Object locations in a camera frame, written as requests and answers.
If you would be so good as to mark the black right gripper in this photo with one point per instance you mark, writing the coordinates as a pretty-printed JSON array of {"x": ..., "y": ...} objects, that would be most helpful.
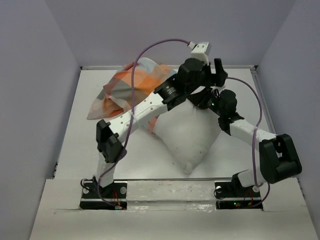
[{"x": 200, "y": 98}]

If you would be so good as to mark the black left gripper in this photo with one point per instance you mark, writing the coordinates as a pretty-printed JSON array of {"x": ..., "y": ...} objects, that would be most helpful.
[{"x": 218, "y": 78}]

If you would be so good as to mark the white pillow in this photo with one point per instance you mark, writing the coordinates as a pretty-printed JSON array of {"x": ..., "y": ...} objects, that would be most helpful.
[{"x": 188, "y": 132}]

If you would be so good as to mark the multicolour checked pillowcase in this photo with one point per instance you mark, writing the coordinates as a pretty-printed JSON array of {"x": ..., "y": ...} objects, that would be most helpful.
[{"x": 128, "y": 86}]

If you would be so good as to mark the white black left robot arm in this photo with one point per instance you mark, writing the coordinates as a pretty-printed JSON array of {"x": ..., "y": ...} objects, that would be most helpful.
[{"x": 112, "y": 137}]

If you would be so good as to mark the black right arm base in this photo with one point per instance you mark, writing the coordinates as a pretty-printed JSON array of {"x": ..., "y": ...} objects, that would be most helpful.
[{"x": 230, "y": 195}]

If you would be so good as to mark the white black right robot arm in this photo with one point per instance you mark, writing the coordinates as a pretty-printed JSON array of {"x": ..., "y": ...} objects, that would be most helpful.
[{"x": 278, "y": 157}]

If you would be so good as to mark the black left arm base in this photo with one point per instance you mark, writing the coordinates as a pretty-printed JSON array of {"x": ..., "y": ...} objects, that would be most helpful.
[{"x": 112, "y": 197}]

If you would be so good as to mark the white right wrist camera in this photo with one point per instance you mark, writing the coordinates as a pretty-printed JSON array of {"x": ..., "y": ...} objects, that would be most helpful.
[{"x": 218, "y": 88}]

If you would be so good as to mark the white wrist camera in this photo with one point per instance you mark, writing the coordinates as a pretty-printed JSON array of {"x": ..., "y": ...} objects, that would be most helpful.
[
  {"x": 200, "y": 51},
  {"x": 218, "y": 88}
]

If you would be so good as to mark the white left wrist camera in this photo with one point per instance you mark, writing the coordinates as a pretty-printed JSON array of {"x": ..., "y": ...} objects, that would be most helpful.
[{"x": 200, "y": 51}]

